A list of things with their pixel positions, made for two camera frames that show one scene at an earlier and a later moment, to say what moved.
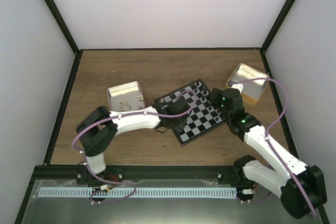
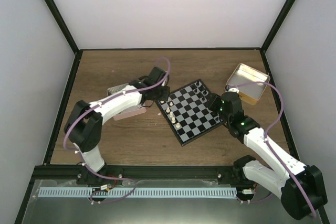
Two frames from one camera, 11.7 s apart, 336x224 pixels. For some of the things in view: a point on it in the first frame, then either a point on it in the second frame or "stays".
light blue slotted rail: (139, 191) stays
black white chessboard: (204, 116) stays
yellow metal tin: (253, 89) stays
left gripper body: (177, 126) → (160, 96)
